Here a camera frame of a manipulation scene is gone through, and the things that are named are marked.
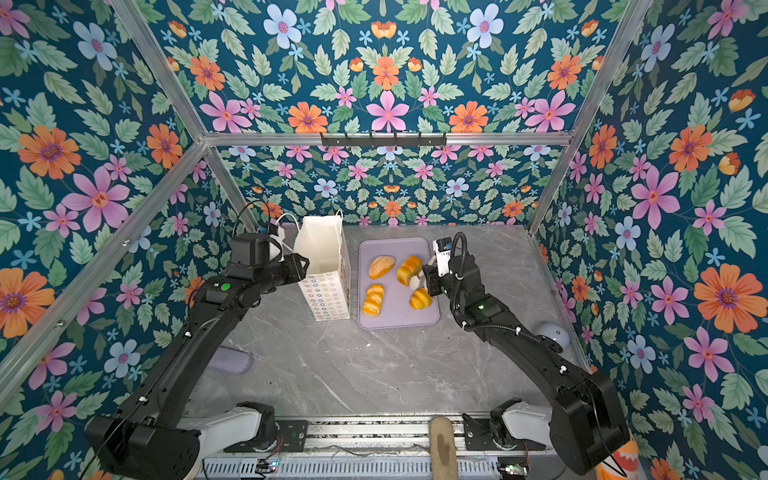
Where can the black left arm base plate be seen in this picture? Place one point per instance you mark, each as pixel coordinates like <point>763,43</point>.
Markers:
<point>277,436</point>

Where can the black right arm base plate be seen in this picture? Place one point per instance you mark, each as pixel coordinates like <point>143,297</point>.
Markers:
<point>490,434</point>

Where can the purple flat lid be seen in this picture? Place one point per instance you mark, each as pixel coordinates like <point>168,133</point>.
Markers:
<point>230,361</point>

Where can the round striped yellow bread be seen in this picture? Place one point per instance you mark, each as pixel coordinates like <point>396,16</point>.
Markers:
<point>420,299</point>

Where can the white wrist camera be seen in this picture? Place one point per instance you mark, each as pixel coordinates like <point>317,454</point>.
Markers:
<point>443,253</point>
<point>276,234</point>

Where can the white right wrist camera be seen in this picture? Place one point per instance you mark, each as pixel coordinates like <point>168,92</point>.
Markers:
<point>443,253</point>

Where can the oval brown bread roll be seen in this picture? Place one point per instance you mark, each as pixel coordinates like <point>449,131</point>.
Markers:
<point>380,266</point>

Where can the printed white paper bag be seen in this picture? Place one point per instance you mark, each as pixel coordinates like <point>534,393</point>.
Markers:
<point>327,285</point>

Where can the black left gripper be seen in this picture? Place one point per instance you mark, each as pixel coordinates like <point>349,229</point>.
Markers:
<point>296,268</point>

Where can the long segmented yellow bread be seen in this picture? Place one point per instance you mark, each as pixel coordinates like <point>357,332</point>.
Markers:
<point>373,301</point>

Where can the black hook rail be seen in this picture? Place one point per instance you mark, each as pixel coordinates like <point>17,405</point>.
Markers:
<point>371,140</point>

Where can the orange shark plush toy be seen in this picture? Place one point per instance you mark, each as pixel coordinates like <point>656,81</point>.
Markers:
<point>622,464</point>

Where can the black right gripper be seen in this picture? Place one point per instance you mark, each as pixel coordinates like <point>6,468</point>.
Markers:
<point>433,280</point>

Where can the purple cutting mat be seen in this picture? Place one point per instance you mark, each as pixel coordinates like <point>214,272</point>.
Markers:
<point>396,312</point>

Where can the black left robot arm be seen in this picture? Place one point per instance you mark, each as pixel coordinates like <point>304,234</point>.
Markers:
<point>149,437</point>

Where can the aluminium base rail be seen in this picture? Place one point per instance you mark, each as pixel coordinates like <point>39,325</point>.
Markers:
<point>386,446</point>

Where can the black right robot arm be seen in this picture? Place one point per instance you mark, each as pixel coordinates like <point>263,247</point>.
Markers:
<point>583,421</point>

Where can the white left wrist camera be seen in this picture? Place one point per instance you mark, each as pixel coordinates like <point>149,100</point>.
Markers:
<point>276,234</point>

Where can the yellow loaf bread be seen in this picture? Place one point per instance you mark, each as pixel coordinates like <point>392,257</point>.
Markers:
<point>409,269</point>

